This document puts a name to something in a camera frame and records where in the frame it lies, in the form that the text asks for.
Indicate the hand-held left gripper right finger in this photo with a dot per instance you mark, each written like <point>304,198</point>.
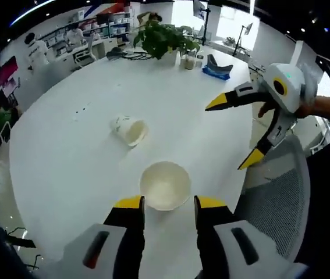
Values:
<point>211,232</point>

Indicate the dark grey curved holder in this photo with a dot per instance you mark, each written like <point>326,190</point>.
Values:
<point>212,61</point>

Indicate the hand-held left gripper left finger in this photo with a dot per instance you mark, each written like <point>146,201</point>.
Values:
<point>129,232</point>

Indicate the white office chair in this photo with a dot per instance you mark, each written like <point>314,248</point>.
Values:
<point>89,48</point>

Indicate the grey mesh office chair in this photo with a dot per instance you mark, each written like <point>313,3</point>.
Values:
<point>284,203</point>

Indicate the white green-printed paper cup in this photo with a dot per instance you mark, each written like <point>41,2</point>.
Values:
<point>164,186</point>
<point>122,126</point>

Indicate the white storage shelf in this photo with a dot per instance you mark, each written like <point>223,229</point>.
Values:
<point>118,23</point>

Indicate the green potted plant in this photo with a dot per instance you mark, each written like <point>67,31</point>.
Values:
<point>159,37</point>

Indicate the glass jar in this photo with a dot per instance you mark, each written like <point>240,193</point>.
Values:
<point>189,62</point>

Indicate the white counter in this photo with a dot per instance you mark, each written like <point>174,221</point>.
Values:
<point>106,48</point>

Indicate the pink display screen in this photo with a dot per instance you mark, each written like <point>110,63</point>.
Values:
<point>6,71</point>

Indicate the person's right hand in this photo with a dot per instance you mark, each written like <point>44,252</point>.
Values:
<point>310,109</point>

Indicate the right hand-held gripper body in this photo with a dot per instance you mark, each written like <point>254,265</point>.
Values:
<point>295,90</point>

